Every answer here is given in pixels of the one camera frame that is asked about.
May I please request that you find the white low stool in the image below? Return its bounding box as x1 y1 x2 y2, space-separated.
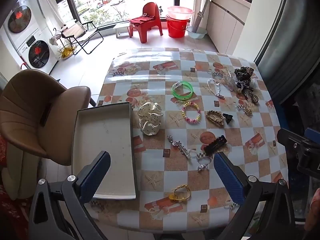
114 22 130 38

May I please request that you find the red plastic chair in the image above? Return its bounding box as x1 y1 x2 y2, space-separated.
129 2 163 43

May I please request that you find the pink yellow beaded bracelet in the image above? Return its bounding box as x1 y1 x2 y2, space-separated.
182 102 201 125

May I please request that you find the red bucket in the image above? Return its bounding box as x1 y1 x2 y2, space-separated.
165 15 191 38

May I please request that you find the light blue basin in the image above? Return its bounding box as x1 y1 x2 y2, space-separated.
185 25 207 39

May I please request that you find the green plastic bangle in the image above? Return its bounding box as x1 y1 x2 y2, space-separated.
172 81 194 102

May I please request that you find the white washing machine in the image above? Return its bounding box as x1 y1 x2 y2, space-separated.
16 27 65 75

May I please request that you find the clear chain bracelet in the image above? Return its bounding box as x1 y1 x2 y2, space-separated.
207 78 225 100

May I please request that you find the beige cushion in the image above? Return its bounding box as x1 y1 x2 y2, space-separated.
5 142 48 200

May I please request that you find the black snap hair clip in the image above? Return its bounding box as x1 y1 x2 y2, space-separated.
204 135 227 156

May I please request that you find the wire basket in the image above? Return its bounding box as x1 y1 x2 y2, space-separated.
57 44 77 60

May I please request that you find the person's right forearm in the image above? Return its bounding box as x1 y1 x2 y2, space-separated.
306 189 320 230

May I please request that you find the silver spiked hair pin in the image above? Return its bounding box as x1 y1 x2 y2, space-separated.
167 135 192 160

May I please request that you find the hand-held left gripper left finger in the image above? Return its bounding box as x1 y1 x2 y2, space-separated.
29 151 112 240

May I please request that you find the white cloth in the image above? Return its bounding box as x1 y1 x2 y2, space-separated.
49 27 63 46

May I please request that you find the white shallow tray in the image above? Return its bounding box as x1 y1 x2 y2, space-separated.
72 102 139 200

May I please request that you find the black folding chair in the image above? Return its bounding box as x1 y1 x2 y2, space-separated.
61 19 104 55

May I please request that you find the white cabinet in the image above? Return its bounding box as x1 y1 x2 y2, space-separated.
206 0 252 55

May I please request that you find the white polka dot scrunchie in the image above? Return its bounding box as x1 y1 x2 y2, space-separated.
137 102 163 137

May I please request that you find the clear hair claw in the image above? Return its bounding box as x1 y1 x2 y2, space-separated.
222 71 238 92

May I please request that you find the brown leather chair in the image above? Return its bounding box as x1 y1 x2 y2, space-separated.
0 69 92 167

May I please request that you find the pink basin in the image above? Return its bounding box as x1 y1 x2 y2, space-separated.
167 6 194 20

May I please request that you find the white dryer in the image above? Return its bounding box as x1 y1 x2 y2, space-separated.
0 0 54 53

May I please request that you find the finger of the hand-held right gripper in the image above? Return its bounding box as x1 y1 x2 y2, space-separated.
304 127 320 144
277 128 307 156

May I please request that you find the gold braided hair clip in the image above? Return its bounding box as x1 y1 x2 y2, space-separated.
206 110 225 127

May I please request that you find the yellow hair tie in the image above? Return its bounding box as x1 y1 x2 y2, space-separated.
168 184 192 203

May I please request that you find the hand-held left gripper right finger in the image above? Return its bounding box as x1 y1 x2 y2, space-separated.
213 151 297 240

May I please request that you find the dark red cloth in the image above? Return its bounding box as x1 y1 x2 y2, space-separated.
129 15 155 25

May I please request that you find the leopard print hair band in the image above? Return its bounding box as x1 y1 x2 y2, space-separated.
247 91 260 104

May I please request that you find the red patterned cloth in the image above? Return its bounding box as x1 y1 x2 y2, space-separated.
0 135 35 240

